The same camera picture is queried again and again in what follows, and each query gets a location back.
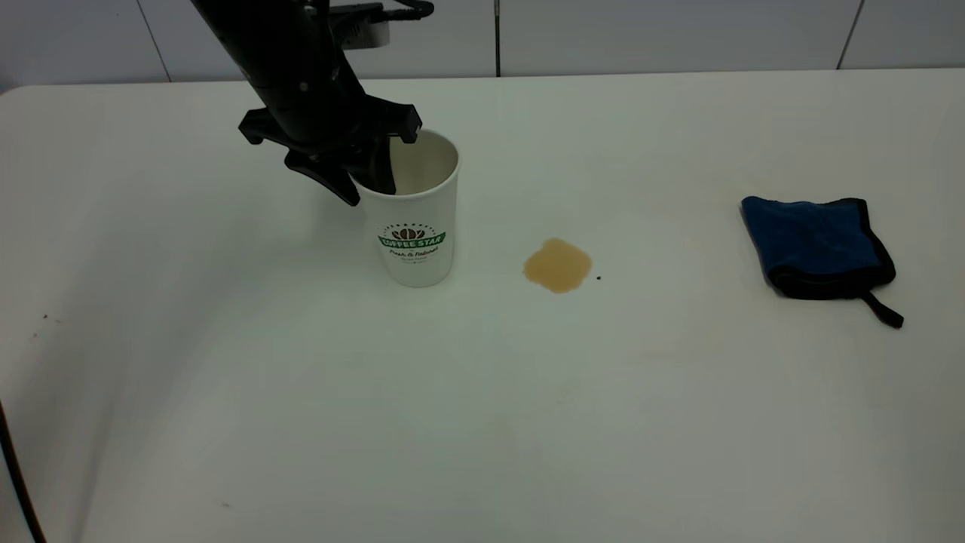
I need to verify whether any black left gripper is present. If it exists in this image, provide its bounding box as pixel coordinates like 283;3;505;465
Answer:
238;57;422;207

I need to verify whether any white paper coffee cup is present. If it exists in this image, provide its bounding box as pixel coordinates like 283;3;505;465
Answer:
349;129;461;288

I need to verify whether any blue cloth with black trim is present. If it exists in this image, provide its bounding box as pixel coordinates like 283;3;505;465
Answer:
740;196;904;330

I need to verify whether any brown coffee spill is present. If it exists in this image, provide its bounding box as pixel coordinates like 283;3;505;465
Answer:
524;238;593;294

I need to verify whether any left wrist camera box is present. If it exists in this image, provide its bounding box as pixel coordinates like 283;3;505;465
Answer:
329;2;394;51

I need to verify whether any black left wrist camera cable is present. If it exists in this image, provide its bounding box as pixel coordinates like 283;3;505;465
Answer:
375;0;437;22

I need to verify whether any thick black hanging cable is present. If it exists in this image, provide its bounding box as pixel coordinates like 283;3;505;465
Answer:
0;398;47;543

